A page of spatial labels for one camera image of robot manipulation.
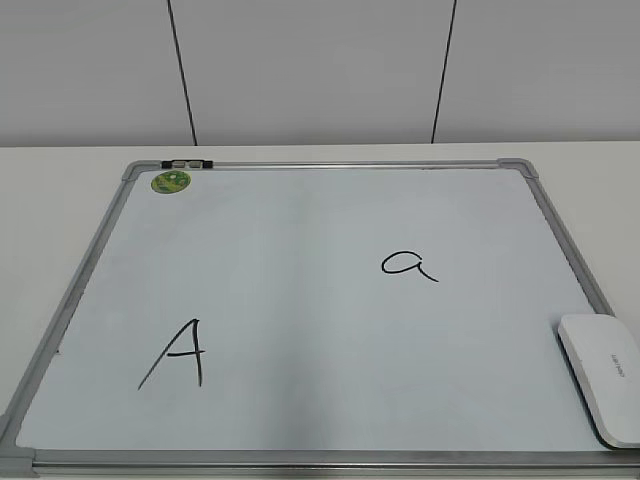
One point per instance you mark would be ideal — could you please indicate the white board eraser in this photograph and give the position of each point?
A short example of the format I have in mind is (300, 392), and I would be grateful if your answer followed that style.
(605, 360)

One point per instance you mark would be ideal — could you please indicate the green round magnet sticker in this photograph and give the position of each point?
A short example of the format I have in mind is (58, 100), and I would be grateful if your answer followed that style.
(170, 182)

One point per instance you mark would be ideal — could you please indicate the black and grey frame clip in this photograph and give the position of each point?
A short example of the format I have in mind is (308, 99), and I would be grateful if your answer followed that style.
(187, 164)

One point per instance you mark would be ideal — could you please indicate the white board with grey frame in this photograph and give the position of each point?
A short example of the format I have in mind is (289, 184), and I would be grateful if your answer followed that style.
(292, 317)

